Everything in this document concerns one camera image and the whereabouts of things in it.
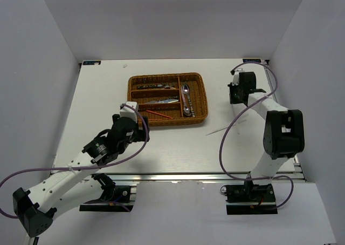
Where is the orange chopstick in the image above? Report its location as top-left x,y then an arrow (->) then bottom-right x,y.
146,110 -> 173,119

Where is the dark handled knife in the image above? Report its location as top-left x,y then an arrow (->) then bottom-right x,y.
144,98 -> 179,104

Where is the dark patterned handle spoon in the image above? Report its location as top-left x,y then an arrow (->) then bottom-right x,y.
185,94 -> 195,118

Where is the pink handled spoon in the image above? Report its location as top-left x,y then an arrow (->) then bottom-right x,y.
181,85 -> 191,117

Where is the dark handled fork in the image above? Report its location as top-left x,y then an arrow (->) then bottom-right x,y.
137,84 -> 165,90

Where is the pink handled fork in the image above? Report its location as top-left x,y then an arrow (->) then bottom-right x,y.
157,84 -> 176,90

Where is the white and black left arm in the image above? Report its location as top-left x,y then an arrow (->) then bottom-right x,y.
12,114 -> 149,238

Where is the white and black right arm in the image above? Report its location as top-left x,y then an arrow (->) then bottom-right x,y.
228,72 -> 305,201

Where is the right blue table label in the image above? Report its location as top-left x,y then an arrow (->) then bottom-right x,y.
242,58 -> 261,63

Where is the blue table label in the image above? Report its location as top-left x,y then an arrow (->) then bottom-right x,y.
82,60 -> 101,66
242,58 -> 261,63

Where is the brown wicker cutlery basket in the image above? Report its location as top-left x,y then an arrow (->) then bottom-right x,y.
127,72 -> 208,126

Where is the left blue table label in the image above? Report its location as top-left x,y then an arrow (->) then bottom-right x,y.
82,60 -> 101,66

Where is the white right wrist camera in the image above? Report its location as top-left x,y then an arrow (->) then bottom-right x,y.
230,70 -> 240,85

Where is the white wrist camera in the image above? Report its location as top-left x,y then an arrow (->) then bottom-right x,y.
230,70 -> 240,85
120,101 -> 139,123

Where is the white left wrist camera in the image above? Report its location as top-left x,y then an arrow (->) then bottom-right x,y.
120,101 -> 139,123

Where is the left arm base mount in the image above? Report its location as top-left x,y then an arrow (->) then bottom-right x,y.
79,173 -> 136,213

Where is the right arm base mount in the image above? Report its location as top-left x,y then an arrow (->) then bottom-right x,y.
220,184 -> 278,215

